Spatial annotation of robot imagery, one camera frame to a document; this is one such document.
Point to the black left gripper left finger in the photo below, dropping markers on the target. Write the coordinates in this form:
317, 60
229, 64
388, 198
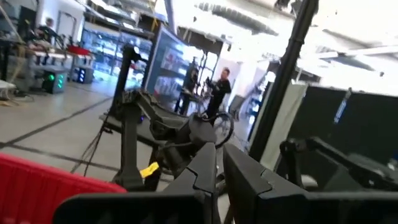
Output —
186, 205

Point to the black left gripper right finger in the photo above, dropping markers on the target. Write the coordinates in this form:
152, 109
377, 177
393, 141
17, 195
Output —
264, 202

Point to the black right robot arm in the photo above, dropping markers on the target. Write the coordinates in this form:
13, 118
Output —
168, 121

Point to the red ribbed plastic bin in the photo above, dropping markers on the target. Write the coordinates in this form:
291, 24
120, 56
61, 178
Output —
46, 193

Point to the red bin on distant table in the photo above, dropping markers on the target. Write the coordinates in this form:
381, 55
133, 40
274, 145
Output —
77, 50

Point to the yellow tag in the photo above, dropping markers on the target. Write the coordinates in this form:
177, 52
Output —
150, 169

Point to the white fabric panel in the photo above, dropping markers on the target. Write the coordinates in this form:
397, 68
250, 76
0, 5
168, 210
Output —
286, 124

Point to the black spoked wheel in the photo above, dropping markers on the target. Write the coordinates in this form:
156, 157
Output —
230, 127

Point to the dark low table platform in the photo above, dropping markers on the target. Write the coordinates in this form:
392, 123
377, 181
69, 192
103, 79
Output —
112, 123

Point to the person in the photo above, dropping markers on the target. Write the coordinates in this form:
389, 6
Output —
219, 90
46, 29

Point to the blue hanging tag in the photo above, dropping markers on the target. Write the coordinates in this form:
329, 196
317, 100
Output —
341, 107

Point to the black partition panel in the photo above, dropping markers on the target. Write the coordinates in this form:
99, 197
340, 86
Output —
367, 124

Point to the computer tower blue lights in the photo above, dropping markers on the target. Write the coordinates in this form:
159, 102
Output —
84, 75

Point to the computer tower green lights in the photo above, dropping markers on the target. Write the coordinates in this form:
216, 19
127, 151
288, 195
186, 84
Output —
54, 81

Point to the black frame post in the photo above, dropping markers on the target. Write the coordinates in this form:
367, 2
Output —
129, 140

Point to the blue printed display wall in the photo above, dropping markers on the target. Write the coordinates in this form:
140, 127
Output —
168, 62

